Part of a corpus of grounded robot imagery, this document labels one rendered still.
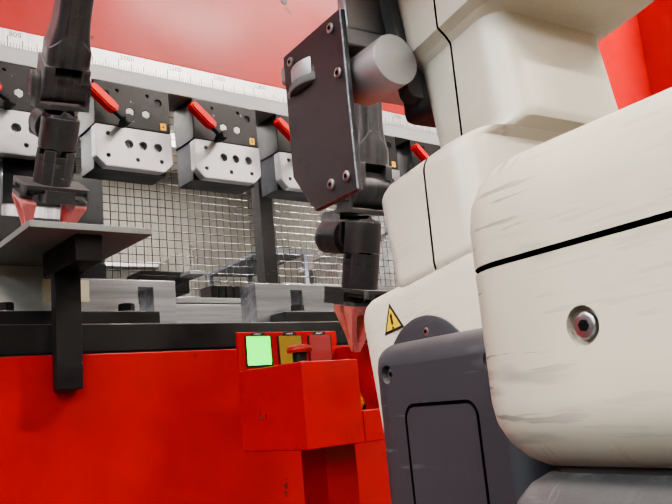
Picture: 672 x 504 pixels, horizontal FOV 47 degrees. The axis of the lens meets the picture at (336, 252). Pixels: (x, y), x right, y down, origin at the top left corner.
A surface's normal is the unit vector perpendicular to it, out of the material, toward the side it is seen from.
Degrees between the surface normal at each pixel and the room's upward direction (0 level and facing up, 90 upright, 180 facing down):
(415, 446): 90
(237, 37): 90
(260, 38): 90
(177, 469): 90
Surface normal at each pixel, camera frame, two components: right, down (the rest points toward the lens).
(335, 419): 0.64, -0.21
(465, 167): -0.35, -0.23
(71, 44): 0.44, 0.55
